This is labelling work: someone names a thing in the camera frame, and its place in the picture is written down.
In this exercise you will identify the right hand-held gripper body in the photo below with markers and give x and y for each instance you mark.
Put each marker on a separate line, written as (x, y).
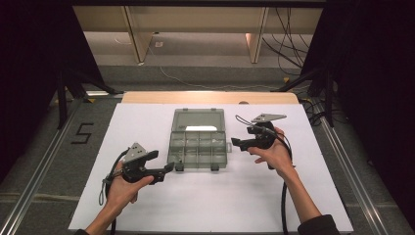
(266, 137)

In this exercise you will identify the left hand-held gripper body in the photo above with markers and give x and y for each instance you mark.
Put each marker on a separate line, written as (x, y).
(135, 163)

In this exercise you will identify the grey transparent compartment box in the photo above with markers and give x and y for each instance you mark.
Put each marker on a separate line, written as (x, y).
(197, 150)

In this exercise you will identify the person's right hand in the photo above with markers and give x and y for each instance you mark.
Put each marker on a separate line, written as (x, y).
(279, 156)

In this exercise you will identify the person's left hand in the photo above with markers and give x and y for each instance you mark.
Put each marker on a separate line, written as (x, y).
(120, 194)

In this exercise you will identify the white table sheet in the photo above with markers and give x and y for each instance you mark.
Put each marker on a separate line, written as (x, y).
(212, 199)

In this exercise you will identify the black metal stand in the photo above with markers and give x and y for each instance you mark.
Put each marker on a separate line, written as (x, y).
(62, 98)
(328, 94)

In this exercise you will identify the white plug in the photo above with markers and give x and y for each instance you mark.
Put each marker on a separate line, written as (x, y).
(159, 44)

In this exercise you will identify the black curtain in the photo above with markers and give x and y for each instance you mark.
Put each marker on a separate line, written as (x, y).
(372, 81)
(29, 65)

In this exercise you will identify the beige wooden desk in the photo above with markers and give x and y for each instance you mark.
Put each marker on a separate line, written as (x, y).
(195, 19)

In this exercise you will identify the aluminium floor rail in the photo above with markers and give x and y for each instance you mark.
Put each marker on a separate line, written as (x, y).
(32, 182)
(355, 182)

